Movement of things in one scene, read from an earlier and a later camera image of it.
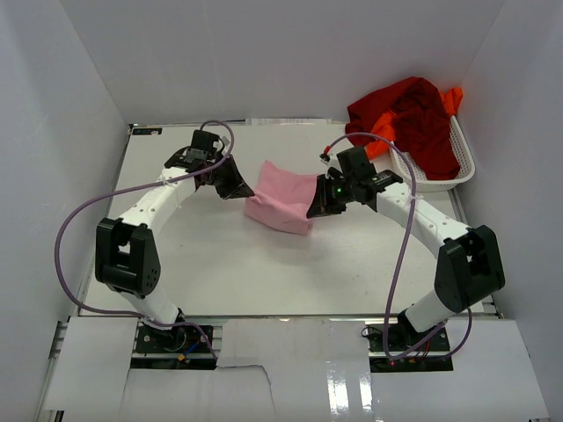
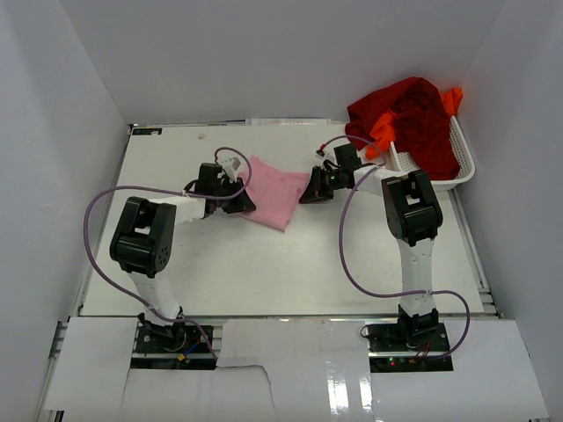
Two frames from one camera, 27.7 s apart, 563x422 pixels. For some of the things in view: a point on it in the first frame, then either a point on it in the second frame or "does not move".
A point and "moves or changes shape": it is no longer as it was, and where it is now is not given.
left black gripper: x=236 y=187 -> x=241 y=203
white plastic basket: x=416 y=180 does not move
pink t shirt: x=281 y=200 moves or changes shape
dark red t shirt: x=421 y=124 does not move
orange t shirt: x=385 y=134 does not move
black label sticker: x=146 y=131 does not move
